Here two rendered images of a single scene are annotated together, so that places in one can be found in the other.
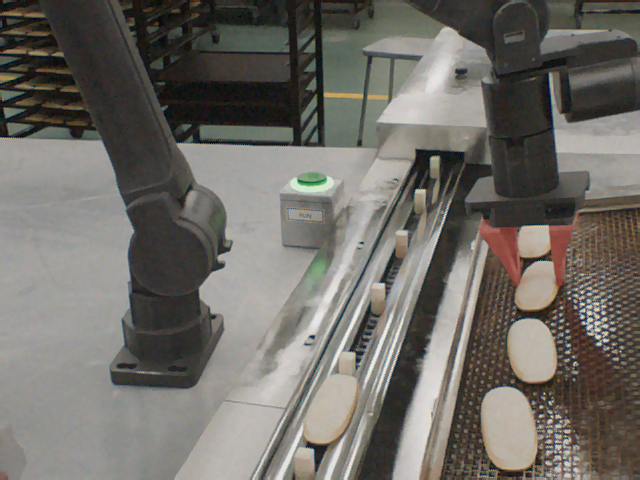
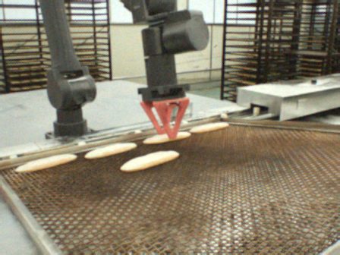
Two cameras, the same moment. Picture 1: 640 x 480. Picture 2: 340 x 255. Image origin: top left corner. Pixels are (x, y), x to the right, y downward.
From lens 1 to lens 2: 0.67 m
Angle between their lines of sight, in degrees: 37
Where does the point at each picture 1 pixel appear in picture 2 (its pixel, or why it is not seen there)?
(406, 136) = (247, 96)
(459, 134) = (266, 98)
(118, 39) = (51, 13)
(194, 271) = (59, 99)
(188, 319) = (68, 122)
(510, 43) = (135, 9)
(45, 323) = not seen: hidden behind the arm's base
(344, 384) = not seen: hidden behind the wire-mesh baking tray
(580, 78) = (167, 29)
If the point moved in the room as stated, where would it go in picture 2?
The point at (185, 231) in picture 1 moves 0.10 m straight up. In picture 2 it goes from (56, 83) to (52, 41)
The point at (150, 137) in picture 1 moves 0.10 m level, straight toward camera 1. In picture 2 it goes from (57, 48) to (23, 51)
